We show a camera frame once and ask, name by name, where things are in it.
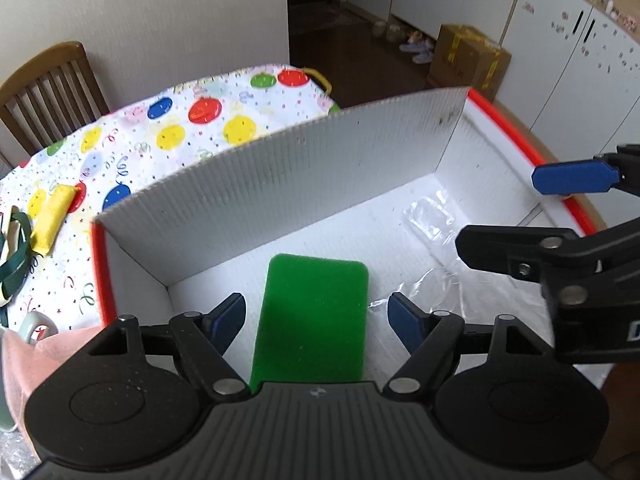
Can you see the brown cardboard box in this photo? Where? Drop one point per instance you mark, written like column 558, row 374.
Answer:
column 465, row 57

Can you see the yellow sponge cloth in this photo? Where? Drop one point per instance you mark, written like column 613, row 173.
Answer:
column 47, row 212

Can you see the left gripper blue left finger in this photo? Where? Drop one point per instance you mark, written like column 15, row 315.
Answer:
column 201, row 340

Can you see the red white storage box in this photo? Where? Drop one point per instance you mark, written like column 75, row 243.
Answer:
column 193, row 238

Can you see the yellow rimmed trash bin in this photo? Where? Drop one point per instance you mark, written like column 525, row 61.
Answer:
column 321, row 80

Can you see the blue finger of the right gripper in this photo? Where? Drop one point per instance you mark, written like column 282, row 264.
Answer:
column 580, row 177

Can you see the clear plastic bag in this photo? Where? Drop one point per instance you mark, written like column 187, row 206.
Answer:
column 409, row 248

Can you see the white wall cabinet unit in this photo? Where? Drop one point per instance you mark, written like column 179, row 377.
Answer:
column 572, row 81

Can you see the wooden chair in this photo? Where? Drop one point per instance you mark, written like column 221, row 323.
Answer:
column 51, row 96

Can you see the pink mesh bath pouf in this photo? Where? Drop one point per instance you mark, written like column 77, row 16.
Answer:
column 26, row 366

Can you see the green white patterned bag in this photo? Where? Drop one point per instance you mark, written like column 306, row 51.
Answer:
column 16, row 256

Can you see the green sponge block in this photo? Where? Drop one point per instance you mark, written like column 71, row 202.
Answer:
column 312, row 326

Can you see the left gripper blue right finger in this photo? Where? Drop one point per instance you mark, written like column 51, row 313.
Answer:
column 432, row 340

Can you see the mint green mug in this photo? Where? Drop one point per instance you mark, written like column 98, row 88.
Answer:
column 35, row 327

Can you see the colourful polka dot tablecloth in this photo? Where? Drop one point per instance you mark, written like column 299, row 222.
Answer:
column 130, row 149

